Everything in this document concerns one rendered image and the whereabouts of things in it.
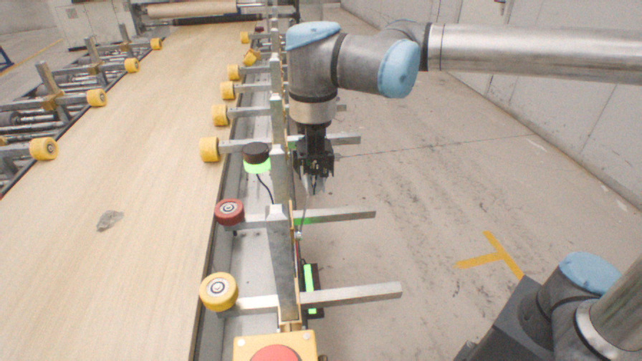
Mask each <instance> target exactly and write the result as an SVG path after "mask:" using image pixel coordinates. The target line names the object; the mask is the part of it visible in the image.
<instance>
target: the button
mask: <svg viewBox="0 0 642 361"><path fill-rule="evenodd" d="M251 361H298V359H297V356H296V355H295V353H293V351H291V350H290V349H289V348H287V347H285V346H281V345H270V346H267V347H264V348H262V349H261V350H260V351H258V352H257V353H256V354H255V356H253V358H252V359H251Z"/></svg>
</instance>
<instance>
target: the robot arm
mask: <svg viewBox="0 0 642 361"><path fill-rule="evenodd" d="M340 29H341V28H340V25H339V24H338V23H337V22H333V21H312V22H306V23H302V24H297V25H294V26H293V27H290V28H289V29H288V30H287V33H286V48H285V51H287V74H288V87H289V115H290V117H291V118H292V119H293V120H295V124H296V126H297V133H298V134H302V135H304V136H303V137H301V138H298V141H297V142H295V143H294V144H295V147H296V150H293V151H292V154H293V158H292V162H293V168H294V170H295V171H296V172H297V174H298V175H299V178H300V180H301V182H302V184H303V186H304V187H305V189H306V192H307V194H308V193H310V194H311V195H312V196H313V195H315V196H316V195H317V194H318V193H319V192H320V191H321V190H322V192H323V193H324V192H325V181H326V180H327V177H329V173H332V177H334V162H335V155H334V153H333V148H332V145H331V142H330V140H328V139H327V136H326V128H327V127H329V126H330V125H331V123H332V119H333V118H334V117H335V116H336V114H337V103H336V102H338V101H340V96H337V89H338V88H341V89H345V90H353V91H357V92H365V93H369V94H374V95H380V96H384V97H386V98H398V99H403V98H405V97H407V96H408V95H409V94H410V92H411V90H412V87H413V86H414V84H415V81H416V77H417V74H418V72H432V71H441V72H467V73H479V74H500V75H512V76H522V77H541V78H550V79H559V80H577V81H586V82H602V83H610V84H619V85H633V86H642V30H633V29H606V28H592V27H559V26H540V25H516V24H437V23H436V22H416V21H413V20H410V19H398V20H395V21H392V22H391V23H390V24H388V25H387V26H385V27H384V28H383V30H381V31H380V32H378V33H377V34H375V35H374V36H368V35H361V34H347V33H342V32H340ZM311 175H315V184H314V188H313V184H312V177H311ZM517 318H518V320H519V324H520V326H521V328H522V329H523V331H524V332H525V334H526V335H527V336H528V337H529V338H530V339H531V340H532V341H533V342H535V343H536V344H537V345H539V346H540V347H543V348H545V349H546V350H549V351H552V352H554V359H555V361H642V253H641V254H640V256H639V257H638V258H637V259H636V260H635V261H634V262H633V263H632V264H631V265H630V266H629V267H628V269H627V270H626V271H625V272H624V273H623V274H622V275H621V273H620V272H619V271H618V270H617V269H616V268H615V267H614V266H613V265H612V264H610V263H609V262H607V261H606V260H604V259H602V258H600V257H599V256H596V255H594V254H590V253H587V252H582V251H578V252H572V253H570V254H568V255H567V256H566V257H565V258H564V259H563V260H561V261H560V263H559V264H558V266H557V267H556V269H555V270H554V271H553V272H552V273H551V275H550V276H549V278H548V279H547V280H546V282H545V283H544V284H543V285H542V286H541V288H540V289H539V290H538V291H535V292H533V293H530V294H528V295H527V296H525V297H524V298H523V299H522V301H521V302H520V303H519V305H518V308H517Z"/></svg>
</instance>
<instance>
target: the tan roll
mask: <svg viewBox="0 0 642 361"><path fill-rule="evenodd" d="M258 6H265V2H262V3H246V4H237V3H236V0H208V1H188V2H179V3H169V4H154V5H148V10H147V11H139V12H138V13H139V15H147V14H148V15H149V17H150V18H151V19H164V18H173V17H182V16H200V15H210V14H232V13H238V8H244V7H258Z"/></svg>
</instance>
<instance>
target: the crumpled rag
mask: <svg viewBox="0 0 642 361"><path fill-rule="evenodd" d="M123 217H125V214H124V211H119V212H118V211H114V210H106V211H105V212H104V213H103V214H102V215H101V217H100V218H99V222H98V223H97V225H96V227H97V231H99V232H100V233H102V232H103V231H106V230H107V229H109V228H111V227H113V226H114V223H116V221H119V220H121V219H123Z"/></svg>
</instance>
